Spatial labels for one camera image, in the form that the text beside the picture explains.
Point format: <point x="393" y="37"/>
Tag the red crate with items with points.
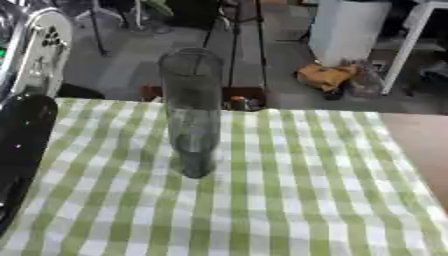
<point x="239" y="98"/>

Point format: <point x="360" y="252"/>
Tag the yellow and black bag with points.
<point x="324" y="77"/>

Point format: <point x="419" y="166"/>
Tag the white cabinet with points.
<point x="345" y="28"/>

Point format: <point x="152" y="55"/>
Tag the black camera tripod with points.
<point x="236" y="36"/>

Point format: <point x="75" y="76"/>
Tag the white table leg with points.
<point x="407" y="46"/>

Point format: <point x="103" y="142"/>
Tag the black stand pole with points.
<point x="96" y="28"/>

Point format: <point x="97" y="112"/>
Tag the tall grey glass vase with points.
<point x="191" y="110"/>

